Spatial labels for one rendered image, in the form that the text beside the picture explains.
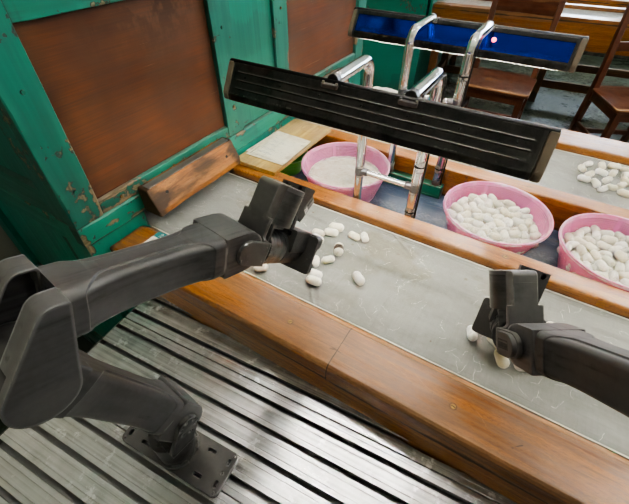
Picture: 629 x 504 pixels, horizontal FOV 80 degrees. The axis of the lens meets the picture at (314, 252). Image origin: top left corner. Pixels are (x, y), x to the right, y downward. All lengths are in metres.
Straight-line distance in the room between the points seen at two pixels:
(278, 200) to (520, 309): 0.38
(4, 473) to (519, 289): 0.86
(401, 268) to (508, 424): 0.37
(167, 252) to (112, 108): 0.54
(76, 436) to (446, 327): 0.70
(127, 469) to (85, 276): 0.45
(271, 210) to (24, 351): 0.31
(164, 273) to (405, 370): 0.44
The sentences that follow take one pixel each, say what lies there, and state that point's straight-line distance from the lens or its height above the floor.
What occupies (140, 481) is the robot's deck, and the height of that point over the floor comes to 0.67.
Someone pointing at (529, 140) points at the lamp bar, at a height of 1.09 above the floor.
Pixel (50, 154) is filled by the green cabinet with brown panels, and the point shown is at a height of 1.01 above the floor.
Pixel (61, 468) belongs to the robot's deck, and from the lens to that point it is 0.83.
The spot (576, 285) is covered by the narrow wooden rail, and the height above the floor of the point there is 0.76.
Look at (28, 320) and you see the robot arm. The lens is 0.38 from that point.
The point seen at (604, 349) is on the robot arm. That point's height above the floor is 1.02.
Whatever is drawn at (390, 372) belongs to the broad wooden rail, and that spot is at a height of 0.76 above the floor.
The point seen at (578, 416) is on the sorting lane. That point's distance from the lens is 0.80.
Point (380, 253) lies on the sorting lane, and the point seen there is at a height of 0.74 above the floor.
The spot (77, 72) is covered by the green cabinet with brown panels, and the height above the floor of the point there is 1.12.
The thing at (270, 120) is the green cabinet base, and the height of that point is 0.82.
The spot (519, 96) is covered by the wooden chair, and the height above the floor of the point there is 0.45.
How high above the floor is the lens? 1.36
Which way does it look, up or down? 44 degrees down
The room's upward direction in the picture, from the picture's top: straight up
